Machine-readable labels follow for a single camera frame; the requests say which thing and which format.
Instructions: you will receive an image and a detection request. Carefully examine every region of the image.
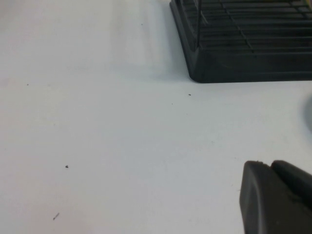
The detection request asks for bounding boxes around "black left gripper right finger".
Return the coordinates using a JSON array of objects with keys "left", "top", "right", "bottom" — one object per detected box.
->
[{"left": 271, "top": 159, "right": 312, "bottom": 203}]

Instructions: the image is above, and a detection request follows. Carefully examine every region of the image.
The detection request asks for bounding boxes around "black plastic drip tray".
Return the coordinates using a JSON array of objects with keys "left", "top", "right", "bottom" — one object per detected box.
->
[{"left": 169, "top": 0, "right": 312, "bottom": 84}]

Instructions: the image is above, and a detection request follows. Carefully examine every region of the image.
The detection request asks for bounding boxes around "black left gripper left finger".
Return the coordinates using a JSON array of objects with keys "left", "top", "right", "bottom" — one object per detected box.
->
[{"left": 239, "top": 160, "right": 312, "bottom": 234}]

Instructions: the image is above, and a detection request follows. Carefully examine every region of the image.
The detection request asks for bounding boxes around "black wire dish rack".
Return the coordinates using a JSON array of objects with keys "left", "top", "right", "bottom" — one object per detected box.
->
[{"left": 195, "top": 0, "right": 312, "bottom": 59}]

